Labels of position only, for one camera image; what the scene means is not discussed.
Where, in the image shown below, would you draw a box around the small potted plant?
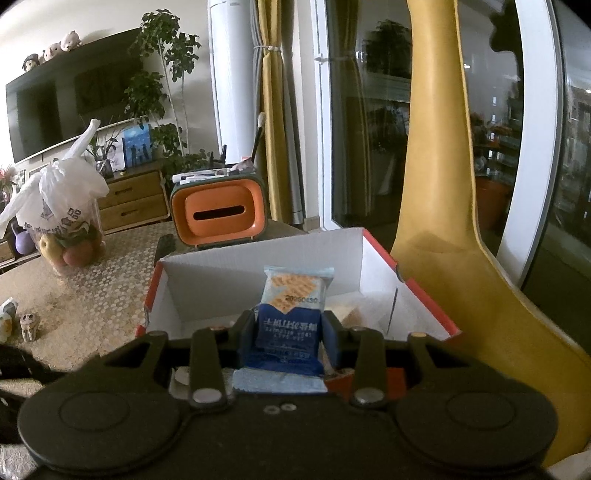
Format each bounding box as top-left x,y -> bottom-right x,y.
85,134 -> 123,178

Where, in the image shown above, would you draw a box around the red apple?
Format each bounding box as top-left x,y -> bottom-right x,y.
62,240 -> 93,267

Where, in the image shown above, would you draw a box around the tall green houseplant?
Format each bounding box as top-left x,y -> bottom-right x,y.
122,9 -> 208,176

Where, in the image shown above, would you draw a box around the yellow grey curtain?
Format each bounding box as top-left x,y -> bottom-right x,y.
255,0 -> 306,227

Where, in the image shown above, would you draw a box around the white standing air conditioner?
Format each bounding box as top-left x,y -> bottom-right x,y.
206,0 -> 265,169

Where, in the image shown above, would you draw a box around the blue picture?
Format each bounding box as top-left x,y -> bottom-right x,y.
121,122 -> 153,168

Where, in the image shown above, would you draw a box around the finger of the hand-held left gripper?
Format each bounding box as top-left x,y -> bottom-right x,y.
0,344 -> 63,384
0,390 -> 26,435

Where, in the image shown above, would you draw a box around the white plastic bag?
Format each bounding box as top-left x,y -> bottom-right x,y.
0,119 -> 110,232

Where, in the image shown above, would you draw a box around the green orange tissue box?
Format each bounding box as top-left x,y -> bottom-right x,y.
169,172 -> 267,252

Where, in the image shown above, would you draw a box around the white framed glass door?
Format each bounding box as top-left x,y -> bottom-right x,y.
305,0 -> 591,305

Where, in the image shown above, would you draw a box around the wooden television cabinet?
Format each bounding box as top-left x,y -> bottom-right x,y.
0,168 -> 170,273

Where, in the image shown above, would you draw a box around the white tipped brush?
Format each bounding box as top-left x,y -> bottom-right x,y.
250,112 -> 267,162

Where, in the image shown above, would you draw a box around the purple kettlebell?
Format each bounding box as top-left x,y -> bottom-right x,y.
9,224 -> 40,254

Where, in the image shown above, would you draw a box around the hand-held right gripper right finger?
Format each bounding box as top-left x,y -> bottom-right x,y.
321,310 -> 467,409

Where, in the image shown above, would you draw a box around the blue cracker packet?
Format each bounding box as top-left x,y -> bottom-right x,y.
232,265 -> 334,394

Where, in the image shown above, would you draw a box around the bagged bread slice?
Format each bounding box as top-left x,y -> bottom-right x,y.
323,300 -> 365,335

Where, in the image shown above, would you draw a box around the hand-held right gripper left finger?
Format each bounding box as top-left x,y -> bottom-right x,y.
105,308 -> 258,409

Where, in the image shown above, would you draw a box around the black television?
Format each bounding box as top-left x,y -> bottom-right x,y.
4,27 -> 145,163

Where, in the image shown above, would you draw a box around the pink flowers in vase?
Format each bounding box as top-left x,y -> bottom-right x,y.
0,164 -> 19,204

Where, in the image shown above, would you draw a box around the yellow apple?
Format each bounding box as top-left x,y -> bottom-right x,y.
39,235 -> 65,268

